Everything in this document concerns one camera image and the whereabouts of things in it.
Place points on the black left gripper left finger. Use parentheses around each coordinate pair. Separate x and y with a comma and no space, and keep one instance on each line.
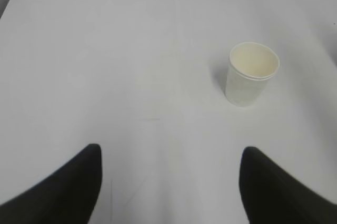
(69,195)

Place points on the white paper cup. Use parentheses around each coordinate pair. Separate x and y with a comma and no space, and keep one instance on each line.
(251,66)

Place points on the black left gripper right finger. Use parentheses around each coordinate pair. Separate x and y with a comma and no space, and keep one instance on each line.
(270,195)

